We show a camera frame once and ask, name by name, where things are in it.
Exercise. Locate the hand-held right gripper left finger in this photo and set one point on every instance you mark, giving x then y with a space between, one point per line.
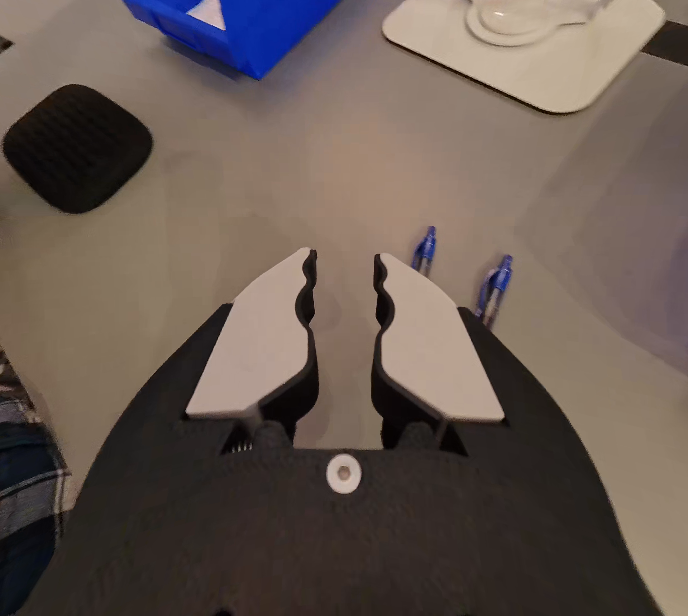
252 347

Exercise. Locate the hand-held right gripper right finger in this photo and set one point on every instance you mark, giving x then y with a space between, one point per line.
430 352

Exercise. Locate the blue retractable pen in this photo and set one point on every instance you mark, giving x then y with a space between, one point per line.
497 282
425 250

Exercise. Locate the grey desk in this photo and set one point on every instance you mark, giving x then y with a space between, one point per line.
322 169

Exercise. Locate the plaid shirt person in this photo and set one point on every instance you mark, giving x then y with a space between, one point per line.
27 465

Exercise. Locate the black ribbed rubber pad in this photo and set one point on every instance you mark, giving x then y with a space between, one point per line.
75 148

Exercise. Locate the white folding stand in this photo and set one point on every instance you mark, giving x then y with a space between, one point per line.
537 62

